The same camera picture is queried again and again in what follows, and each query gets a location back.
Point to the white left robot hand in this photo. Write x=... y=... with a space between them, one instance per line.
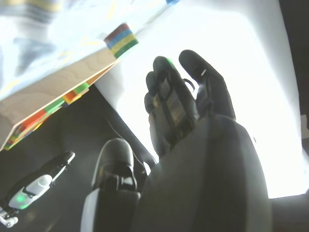
x=205 y=181

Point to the green cylinder block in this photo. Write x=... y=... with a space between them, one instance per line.
x=82 y=87

